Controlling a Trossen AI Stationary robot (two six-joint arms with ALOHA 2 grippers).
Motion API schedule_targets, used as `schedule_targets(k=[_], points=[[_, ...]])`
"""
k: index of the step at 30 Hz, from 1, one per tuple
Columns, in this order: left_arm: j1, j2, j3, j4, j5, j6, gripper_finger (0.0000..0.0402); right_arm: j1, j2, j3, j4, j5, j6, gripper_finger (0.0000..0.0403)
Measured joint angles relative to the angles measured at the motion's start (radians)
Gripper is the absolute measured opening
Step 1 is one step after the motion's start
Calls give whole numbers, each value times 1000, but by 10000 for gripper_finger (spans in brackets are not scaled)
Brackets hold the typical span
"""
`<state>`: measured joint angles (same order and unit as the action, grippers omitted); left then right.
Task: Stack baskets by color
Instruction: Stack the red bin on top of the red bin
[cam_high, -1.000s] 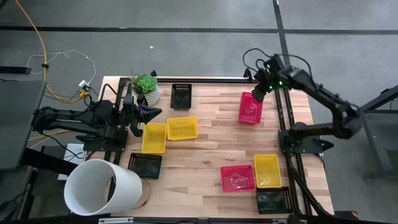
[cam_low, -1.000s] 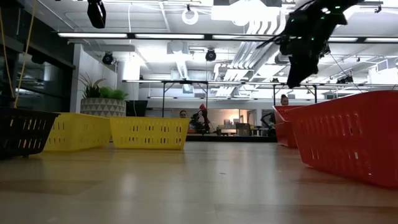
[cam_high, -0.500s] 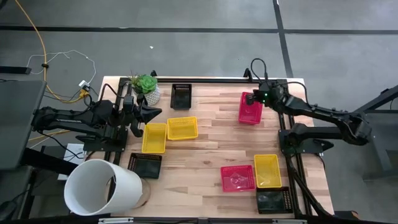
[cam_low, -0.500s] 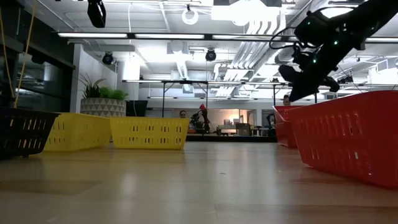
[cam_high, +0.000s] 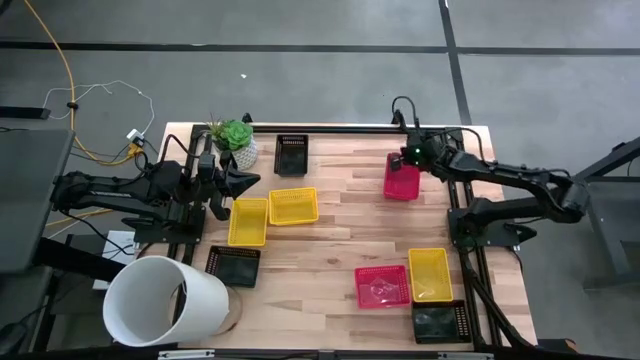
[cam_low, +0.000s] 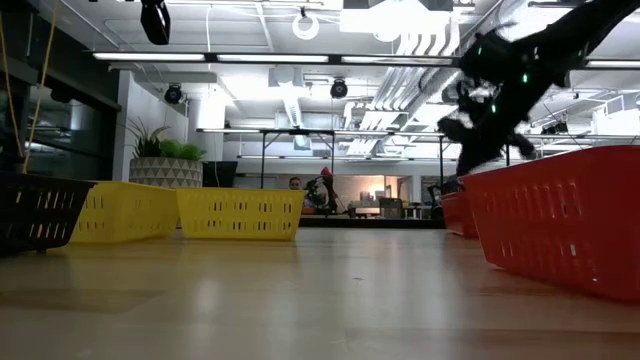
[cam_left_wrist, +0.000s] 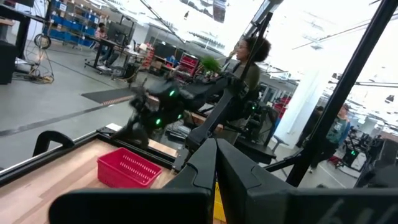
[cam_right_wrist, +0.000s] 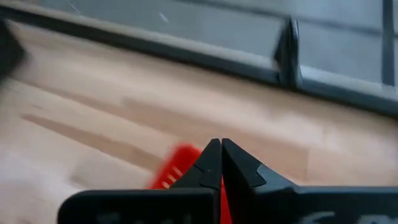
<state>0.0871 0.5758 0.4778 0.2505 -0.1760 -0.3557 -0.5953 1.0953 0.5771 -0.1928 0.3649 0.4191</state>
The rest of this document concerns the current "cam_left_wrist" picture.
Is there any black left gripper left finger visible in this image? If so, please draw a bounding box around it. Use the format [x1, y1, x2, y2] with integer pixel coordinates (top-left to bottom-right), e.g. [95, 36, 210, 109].
[48, 138, 218, 224]

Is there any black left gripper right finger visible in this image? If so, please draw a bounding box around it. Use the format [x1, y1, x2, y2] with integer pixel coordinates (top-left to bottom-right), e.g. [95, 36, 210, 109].
[216, 139, 398, 224]

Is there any yellow plastic basket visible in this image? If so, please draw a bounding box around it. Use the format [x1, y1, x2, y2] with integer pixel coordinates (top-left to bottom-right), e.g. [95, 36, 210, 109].
[213, 182, 227, 223]

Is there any shelf with blue bins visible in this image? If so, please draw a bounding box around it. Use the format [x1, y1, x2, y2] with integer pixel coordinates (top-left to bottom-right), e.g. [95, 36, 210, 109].
[43, 0, 103, 48]

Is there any black floor mat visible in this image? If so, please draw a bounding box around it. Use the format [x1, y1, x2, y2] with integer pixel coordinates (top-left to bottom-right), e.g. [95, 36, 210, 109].
[81, 88, 136, 105]

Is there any red plastic basket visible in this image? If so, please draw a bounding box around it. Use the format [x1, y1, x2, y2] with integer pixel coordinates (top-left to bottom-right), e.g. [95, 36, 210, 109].
[97, 147, 163, 189]

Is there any red bin rack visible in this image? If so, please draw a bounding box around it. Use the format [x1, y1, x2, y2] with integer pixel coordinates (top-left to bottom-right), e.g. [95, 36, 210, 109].
[175, 52, 200, 82]

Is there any black office desk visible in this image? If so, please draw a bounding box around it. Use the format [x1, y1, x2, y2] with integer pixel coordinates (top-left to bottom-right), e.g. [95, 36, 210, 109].
[84, 35, 127, 75]

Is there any black computer monitor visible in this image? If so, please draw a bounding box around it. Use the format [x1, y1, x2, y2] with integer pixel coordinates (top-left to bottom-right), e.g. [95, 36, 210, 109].
[106, 21, 133, 46]

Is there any green background plant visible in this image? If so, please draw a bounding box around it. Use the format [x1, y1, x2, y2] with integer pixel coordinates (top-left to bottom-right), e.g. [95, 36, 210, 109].
[200, 55, 221, 74]

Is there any person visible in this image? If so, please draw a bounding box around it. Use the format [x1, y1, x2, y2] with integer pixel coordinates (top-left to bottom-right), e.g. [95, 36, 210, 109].
[94, 22, 113, 63]
[295, 105, 324, 149]
[309, 104, 351, 174]
[228, 36, 272, 125]

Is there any black background robot station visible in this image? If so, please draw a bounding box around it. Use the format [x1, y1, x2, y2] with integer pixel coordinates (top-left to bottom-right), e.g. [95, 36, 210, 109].
[341, 130, 398, 187]

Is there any black work table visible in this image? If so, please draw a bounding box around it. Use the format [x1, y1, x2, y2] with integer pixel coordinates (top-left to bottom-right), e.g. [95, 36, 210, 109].
[0, 4, 32, 60]

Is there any black cabinet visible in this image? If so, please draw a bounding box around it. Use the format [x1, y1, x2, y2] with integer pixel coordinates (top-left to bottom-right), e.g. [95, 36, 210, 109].
[0, 40, 18, 85]

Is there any black frame handle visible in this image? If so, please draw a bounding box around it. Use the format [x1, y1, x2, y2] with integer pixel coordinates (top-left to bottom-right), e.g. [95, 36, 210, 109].
[32, 130, 75, 157]

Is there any black aluminium rig frame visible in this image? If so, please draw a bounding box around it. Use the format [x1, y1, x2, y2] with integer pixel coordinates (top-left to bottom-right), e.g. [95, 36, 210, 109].
[0, 0, 398, 187]

